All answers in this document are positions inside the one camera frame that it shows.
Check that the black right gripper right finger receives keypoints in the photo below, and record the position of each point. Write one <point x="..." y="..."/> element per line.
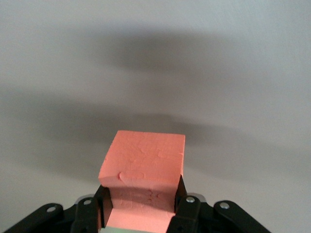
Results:
<point x="189" y="213"/>

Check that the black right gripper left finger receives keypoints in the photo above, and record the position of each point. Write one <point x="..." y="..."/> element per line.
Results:
<point x="85" y="213"/>

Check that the orange foam block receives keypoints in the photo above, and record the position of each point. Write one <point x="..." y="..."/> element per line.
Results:
<point x="145" y="157"/>

